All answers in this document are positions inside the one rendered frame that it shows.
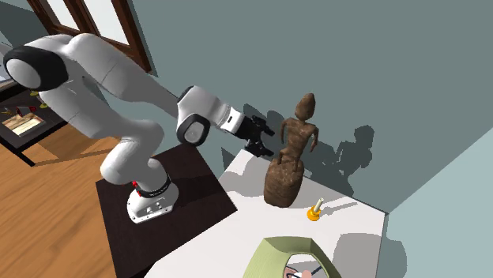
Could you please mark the green lamp shade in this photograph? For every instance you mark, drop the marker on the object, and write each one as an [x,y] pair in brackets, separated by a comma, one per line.
[265,258]

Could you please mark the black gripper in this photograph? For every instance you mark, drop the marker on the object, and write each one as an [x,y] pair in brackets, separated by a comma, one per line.
[249,130]

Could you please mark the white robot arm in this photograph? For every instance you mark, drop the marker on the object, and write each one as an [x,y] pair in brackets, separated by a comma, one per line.
[115,111]

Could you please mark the dark robot stand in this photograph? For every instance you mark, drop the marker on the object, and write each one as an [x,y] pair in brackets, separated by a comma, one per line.
[192,192]

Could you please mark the brown framed window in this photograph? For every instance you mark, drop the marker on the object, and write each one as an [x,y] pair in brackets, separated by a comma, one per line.
[133,42]

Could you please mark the brown seated figure statue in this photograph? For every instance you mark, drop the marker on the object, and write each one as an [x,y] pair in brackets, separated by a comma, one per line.
[287,177]

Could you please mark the yellow candle holder with candle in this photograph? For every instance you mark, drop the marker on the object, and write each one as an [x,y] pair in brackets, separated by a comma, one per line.
[314,213]

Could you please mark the black low table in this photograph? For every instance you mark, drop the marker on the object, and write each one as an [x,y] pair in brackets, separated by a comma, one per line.
[15,140]

